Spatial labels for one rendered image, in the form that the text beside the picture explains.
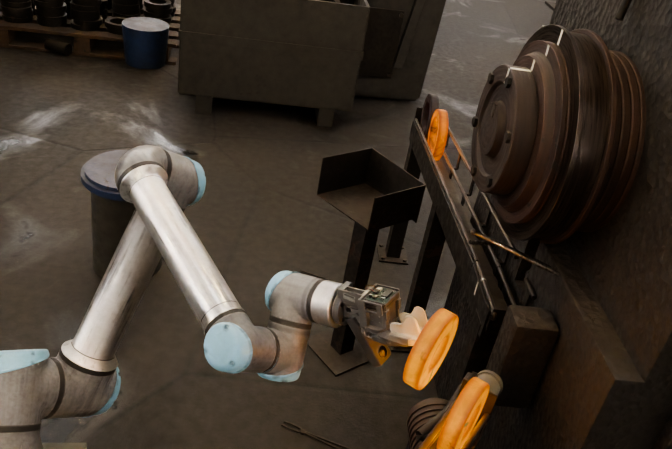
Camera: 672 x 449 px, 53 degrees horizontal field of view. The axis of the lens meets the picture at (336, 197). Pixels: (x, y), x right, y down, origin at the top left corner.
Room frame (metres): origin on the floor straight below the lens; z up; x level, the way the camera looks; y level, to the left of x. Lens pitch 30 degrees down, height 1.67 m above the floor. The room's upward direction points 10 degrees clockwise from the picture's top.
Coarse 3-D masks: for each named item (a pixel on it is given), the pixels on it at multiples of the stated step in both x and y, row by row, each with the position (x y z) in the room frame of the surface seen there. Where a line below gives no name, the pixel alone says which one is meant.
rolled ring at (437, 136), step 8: (440, 112) 2.27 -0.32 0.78; (432, 120) 2.35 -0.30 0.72; (440, 120) 2.23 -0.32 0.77; (432, 128) 2.34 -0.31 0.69; (440, 128) 2.21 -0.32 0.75; (432, 136) 2.33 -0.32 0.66; (440, 136) 2.20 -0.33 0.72; (432, 144) 2.31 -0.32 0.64; (440, 144) 2.19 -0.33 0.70; (432, 152) 2.22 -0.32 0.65; (440, 152) 2.19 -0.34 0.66
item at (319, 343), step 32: (352, 160) 1.96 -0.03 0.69; (384, 160) 1.96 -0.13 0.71; (320, 192) 1.88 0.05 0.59; (352, 192) 1.92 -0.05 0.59; (384, 192) 1.94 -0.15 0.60; (416, 192) 1.79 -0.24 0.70; (384, 224) 1.72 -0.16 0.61; (352, 256) 1.82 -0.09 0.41; (320, 352) 1.79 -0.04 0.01; (352, 352) 1.81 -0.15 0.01
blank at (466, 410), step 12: (468, 384) 0.94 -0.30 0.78; (480, 384) 0.94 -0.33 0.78; (468, 396) 0.91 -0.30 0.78; (480, 396) 0.92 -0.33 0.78; (456, 408) 0.89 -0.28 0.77; (468, 408) 0.89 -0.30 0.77; (480, 408) 0.96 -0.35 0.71; (456, 420) 0.87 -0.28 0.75; (468, 420) 0.89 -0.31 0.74; (444, 432) 0.87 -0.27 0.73; (456, 432) 0.86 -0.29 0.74; (468, 432) 0.93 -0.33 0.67; (444, 444) 0.86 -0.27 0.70; (456, 444) 0.86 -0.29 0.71
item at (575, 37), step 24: (552, 24) 1.45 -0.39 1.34; (576, 48) 1.31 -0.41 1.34; (576, 72) 1.26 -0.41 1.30; (600, 72) 1.28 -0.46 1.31; (576, 96) 1.23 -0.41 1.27; (600, 96) 1.23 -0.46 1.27; (576, 120) 1.19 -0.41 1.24; (600, 120) 1.21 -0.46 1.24; (576, 144) 1.17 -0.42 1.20; (600, 144) 1.19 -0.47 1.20; (576, 168) 1.17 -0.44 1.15; (552, 192) 1.18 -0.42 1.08; (576, 192) 1.17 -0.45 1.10; (552, 216) 1.17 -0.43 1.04; (576, 216) 1.18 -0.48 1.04
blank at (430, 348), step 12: (444, 312) 0.99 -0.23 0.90; (432, 324) 0.95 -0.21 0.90; (444, 324) 0.95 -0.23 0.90; (456, 324) 1.01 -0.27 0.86; (420, 336) 0.93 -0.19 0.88; (432, 336) 0.93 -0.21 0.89; (444, 336) 0.96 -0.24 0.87; (420, 348) 0.92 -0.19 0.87; (432, 348) 0.92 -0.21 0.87; (444, 348) 0.99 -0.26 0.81; (408, 360) 0.91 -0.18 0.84; (420, 360) 0.90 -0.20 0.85; (432, 360) 0.98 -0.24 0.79; (408, 372) 0.91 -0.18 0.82; (420, 372) 0.90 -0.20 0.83; (432, 372) 0.96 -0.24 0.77; (408, 384) 0.92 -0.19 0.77; (420, 384) 0.91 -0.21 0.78
